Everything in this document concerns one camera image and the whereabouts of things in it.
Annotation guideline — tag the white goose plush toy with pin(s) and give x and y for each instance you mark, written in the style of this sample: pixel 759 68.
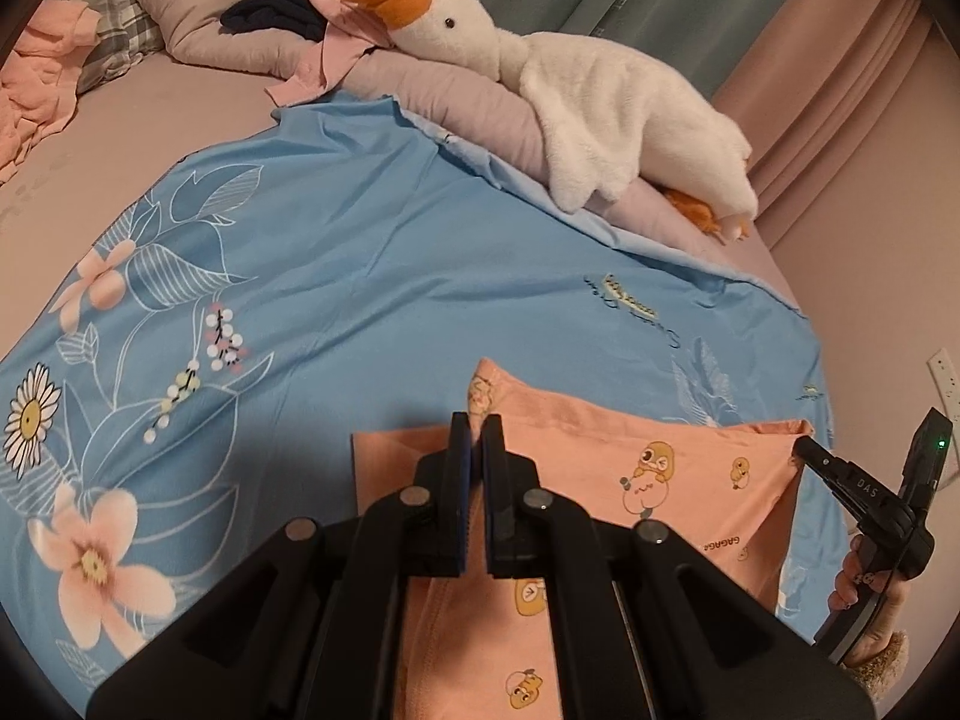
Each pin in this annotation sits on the white goose plush toy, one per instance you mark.
pixel 600 105

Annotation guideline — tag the pink garment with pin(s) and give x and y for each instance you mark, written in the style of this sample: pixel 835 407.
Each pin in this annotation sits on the pink garment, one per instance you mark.
pixel 337 30

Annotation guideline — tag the pink curtain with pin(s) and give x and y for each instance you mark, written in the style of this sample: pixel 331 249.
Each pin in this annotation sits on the pink curtain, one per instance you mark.
pixel 840 105

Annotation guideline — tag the person's right hand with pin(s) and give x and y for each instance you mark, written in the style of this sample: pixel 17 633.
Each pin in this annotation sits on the person's right hand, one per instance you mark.
pixel 851 570

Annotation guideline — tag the pink bed sheet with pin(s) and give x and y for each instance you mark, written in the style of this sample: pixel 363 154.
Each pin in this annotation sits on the pink bed sheet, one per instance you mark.
pixel 150 112

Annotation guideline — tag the blue floral blanket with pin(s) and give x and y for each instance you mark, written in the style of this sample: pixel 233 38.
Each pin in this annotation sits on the blue floral blanket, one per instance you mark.
pixel 360 240

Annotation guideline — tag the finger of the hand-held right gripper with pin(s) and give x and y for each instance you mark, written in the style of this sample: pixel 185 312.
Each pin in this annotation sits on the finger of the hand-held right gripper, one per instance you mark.
pixel 840 476

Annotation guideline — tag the beige quilted pillow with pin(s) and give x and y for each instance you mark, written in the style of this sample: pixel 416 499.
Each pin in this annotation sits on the beige quilted pillow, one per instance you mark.
pixel 465 97

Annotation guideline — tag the plaid pillow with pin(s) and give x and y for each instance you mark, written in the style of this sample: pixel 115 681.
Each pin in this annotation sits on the plaid pillow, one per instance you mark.
pixel 112 15

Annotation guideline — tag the person's right forearm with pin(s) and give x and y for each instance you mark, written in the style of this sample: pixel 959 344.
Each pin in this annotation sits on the person's right forearm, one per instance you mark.
pixel 885 660

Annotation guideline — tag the crumpled peach cloth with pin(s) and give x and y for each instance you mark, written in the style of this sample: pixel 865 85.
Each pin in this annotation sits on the crumpled peach cloth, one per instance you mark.
pixel 37 82

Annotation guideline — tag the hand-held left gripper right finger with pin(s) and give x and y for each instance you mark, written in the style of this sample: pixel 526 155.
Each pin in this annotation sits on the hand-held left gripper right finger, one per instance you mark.
pixel 492 465

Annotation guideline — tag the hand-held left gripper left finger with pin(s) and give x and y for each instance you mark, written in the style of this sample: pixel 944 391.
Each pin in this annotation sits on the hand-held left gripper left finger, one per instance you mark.
pixel 459 465

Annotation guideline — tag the dark navy garment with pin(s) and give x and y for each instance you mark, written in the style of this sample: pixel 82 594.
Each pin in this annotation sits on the dark navy garment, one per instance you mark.
pixel 277 11

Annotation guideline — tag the peach cartoon print pajama garment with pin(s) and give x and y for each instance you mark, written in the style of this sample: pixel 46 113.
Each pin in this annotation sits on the peach cartoon print pajama garment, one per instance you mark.
pixel 675 480

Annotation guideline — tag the white wall outlet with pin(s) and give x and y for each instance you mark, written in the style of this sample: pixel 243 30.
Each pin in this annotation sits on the white wall outlet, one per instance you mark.
pixel 946 386

